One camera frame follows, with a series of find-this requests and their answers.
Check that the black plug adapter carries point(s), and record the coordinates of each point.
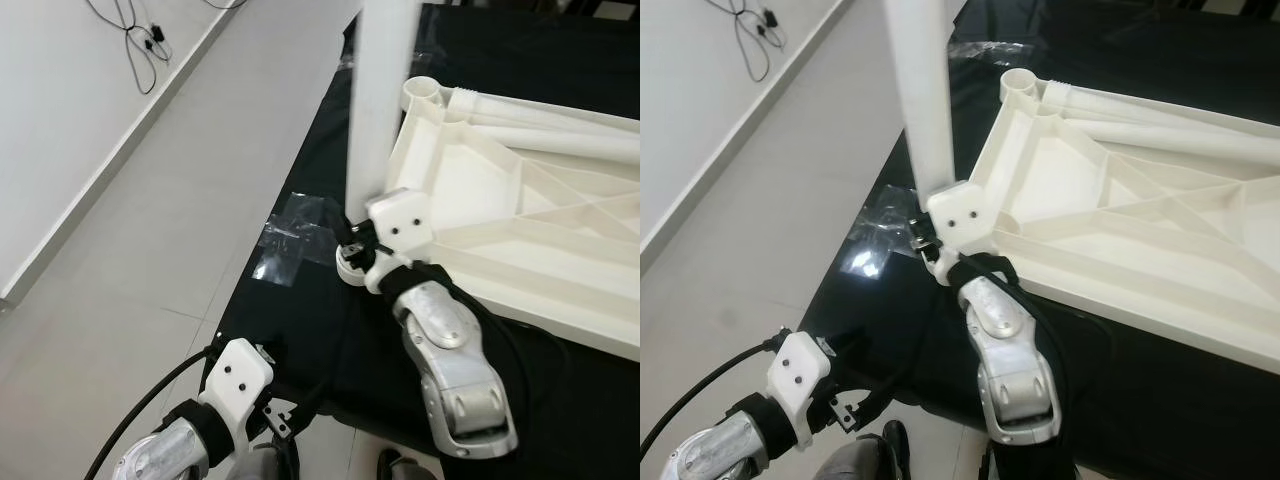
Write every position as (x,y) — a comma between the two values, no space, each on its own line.
(768,25)
(152,38)

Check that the dark robot foot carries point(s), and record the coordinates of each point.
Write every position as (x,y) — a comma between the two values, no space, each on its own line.
(405,468)
(260,465)
(850,462)

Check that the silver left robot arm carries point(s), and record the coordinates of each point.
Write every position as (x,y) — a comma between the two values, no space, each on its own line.
(160,455)
(720,450)

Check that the dark robot right foot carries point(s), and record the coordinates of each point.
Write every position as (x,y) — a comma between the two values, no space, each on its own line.
(405,468)

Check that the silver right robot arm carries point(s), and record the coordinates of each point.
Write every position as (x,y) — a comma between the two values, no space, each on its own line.
(455,380)
(1015,370)

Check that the black table cloth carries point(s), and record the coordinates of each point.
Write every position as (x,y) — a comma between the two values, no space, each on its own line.
(310,340)
(900,330)

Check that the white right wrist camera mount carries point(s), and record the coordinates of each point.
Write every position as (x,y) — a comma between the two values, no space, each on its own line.
(405,215)
(965,210)

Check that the dark robot left foot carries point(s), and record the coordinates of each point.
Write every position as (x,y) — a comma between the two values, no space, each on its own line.
(850,462)
(260,465)

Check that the clear tape patch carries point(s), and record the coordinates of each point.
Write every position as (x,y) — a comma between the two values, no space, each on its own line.
(290,240)
(880,230)

